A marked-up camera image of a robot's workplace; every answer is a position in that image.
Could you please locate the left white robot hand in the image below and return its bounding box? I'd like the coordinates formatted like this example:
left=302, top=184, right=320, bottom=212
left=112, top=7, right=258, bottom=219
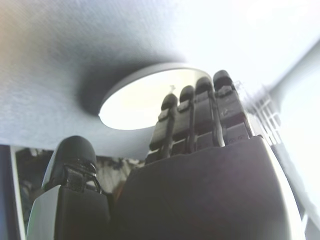
left=26, top=69, right=310, bottom=240

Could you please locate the white plate with dark rim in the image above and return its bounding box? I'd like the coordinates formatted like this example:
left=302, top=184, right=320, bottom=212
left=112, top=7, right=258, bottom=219
left=98, top=62, right=214, bottom=131

